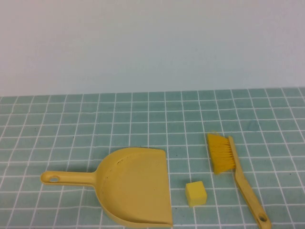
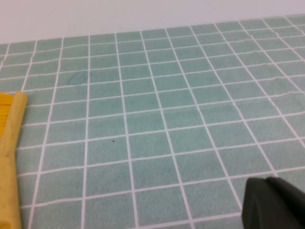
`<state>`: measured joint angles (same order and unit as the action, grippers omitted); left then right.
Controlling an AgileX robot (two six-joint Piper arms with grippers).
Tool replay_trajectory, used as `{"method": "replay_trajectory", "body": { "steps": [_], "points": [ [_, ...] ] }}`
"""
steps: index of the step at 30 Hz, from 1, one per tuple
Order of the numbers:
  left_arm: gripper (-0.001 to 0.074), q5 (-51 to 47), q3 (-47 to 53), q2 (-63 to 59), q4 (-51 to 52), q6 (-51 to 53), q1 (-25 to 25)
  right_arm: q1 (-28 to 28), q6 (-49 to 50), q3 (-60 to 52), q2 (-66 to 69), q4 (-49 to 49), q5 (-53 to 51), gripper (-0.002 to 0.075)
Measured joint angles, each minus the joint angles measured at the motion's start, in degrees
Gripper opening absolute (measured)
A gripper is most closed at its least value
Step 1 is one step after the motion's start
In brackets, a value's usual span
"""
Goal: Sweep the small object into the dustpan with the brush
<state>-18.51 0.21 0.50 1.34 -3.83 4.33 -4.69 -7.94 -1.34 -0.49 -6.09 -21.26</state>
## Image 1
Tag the yellow plastic dustpan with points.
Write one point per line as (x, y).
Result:
(138, 186)

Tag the yellow hand brush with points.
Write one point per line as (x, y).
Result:
(220, 152)

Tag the small yellow foam cube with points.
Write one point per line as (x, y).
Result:
(195, 193)

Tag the green white-grid tablecloth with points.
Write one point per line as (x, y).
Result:
(143, 119)

